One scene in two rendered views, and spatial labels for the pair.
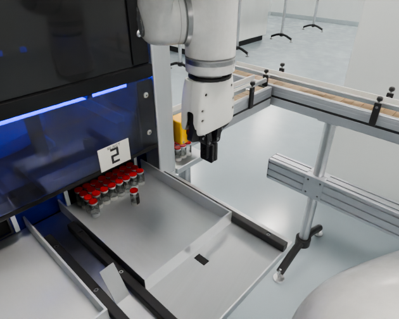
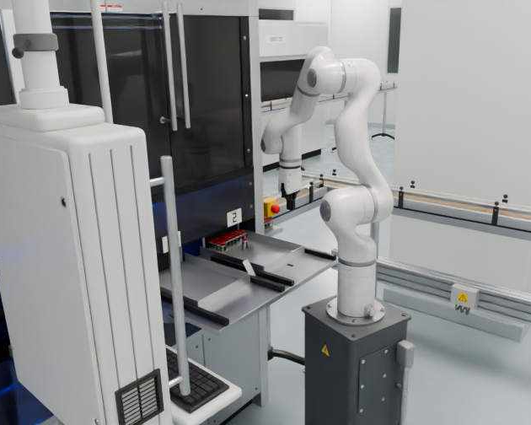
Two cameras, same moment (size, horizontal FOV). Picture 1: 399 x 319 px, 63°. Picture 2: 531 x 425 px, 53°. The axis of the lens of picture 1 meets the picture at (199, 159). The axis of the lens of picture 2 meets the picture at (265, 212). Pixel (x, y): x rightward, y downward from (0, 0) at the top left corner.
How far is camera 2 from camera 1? 1.45 m
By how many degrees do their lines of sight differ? 15
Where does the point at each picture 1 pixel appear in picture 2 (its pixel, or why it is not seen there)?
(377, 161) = (431, 254)
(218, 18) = (294, 143)
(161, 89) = (258, 180)
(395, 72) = (429, 173)
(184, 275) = (282, 270)
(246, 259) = (314, 263)
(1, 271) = (184, 273)
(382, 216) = (423, 281)
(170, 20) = (276, 144)
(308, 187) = not seen: hidden behind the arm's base
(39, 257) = (201, 269)
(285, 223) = not seen: hidden behind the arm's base
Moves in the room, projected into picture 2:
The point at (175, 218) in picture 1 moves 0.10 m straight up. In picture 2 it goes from (271, 253) to (270, 230)
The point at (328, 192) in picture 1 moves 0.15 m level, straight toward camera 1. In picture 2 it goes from (382, 271) to (377, 282)
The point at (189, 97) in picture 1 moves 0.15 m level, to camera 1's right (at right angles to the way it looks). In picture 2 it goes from (281, 175) to (321, 174)
